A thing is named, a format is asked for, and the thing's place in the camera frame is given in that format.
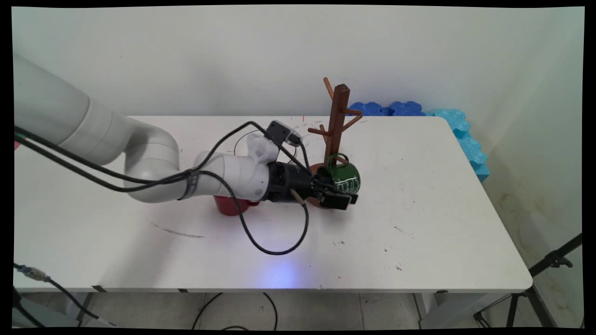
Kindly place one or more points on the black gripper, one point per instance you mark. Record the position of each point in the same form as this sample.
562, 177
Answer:
288, 181

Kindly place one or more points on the green enamel mug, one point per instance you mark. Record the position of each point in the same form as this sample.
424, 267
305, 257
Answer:
347, 179

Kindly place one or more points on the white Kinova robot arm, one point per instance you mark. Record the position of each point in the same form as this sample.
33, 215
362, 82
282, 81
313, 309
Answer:
149, 163

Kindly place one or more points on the brown wooden mug tree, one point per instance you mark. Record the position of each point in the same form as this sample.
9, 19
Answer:
336, 121

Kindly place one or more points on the blue foam mat tile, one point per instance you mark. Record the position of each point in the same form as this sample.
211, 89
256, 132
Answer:
368, 109
406, 108

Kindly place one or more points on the white plate with black rim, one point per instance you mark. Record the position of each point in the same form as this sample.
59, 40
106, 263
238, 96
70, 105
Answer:
241, 146

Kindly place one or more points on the red ceramic mug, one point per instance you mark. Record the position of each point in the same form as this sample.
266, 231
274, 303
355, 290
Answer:
228, 205

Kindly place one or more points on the cyan foam mat tile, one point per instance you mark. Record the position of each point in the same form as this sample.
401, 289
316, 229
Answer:
482, 173
449, 122
471, 151

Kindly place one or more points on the white table leg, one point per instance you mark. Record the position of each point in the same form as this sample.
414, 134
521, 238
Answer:
442, 309

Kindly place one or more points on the dark metal table leg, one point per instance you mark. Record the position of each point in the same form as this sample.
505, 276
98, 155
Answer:
84, 307

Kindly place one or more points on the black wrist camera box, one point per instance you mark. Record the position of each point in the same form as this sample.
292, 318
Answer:
281, 132

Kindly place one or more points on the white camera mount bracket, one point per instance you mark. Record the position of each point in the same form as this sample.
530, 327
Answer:
260, 149

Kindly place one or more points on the black camera tripod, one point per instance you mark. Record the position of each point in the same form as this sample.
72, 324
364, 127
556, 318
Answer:
554, 259

